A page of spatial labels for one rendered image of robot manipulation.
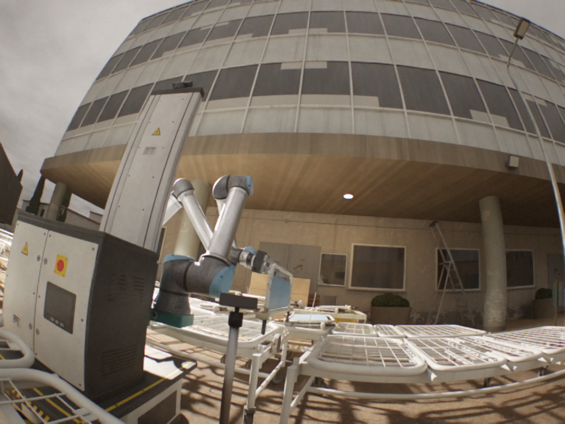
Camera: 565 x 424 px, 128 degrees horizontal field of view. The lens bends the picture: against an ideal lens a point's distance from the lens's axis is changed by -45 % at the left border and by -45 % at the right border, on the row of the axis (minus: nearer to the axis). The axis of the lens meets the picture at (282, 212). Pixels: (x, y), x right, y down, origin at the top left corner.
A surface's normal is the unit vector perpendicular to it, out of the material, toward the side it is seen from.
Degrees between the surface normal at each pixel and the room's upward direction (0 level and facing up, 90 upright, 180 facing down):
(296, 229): 90
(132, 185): 90
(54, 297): 90
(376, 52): 90
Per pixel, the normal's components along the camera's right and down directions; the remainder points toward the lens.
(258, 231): -0.18, -0.33
